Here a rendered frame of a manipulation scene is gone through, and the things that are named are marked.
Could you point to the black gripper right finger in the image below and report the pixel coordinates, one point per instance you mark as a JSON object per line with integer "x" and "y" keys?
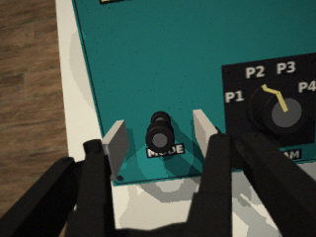
{"x": 287, "y": 192}

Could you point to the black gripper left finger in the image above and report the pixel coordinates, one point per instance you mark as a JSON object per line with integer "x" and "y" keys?
{"x": 44, "y": 209}

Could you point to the teal control console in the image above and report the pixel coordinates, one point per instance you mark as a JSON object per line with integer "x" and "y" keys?
{"x": 249, "y": 65}

